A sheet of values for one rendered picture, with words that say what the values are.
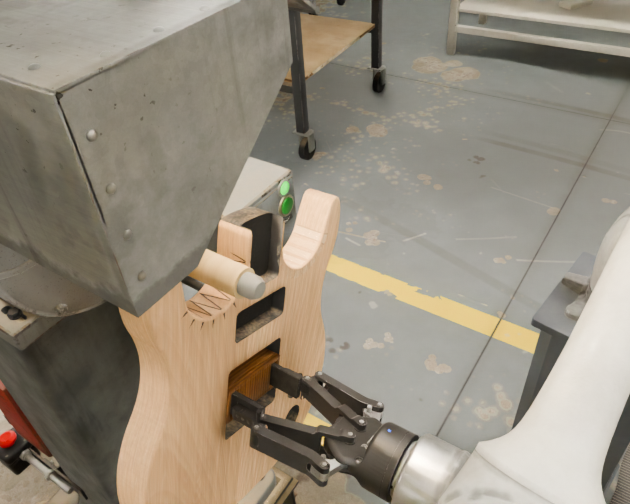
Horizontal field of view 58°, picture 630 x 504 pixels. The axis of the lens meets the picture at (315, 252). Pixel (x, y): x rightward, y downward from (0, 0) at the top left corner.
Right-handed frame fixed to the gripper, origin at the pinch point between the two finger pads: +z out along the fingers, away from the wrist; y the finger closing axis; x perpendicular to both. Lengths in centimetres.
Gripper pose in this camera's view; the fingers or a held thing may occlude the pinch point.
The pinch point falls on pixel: (255, 388)
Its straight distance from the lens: 72.0
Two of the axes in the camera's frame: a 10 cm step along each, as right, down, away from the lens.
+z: -8.3, -3.1, 4.6
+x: 1.2, -9.1, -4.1
